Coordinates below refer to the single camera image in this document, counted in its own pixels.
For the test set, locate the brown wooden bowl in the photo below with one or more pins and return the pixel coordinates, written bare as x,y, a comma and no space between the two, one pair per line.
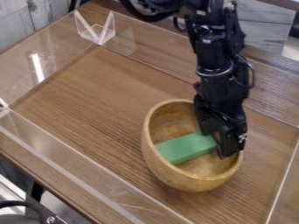
169,120

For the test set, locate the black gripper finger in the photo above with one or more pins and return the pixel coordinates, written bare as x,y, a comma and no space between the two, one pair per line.
207,119
231,135

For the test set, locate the green rectangular block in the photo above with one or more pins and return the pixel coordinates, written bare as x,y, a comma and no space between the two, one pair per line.
185,147

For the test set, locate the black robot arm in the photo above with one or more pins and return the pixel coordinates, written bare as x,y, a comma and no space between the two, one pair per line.
211,24

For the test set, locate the clear acrylic tray wall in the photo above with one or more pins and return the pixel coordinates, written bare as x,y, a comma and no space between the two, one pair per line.
77,86

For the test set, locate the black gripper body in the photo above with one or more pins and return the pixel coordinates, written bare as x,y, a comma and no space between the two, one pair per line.
223,88

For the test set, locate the black table leg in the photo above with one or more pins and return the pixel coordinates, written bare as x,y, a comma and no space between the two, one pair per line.
36,191

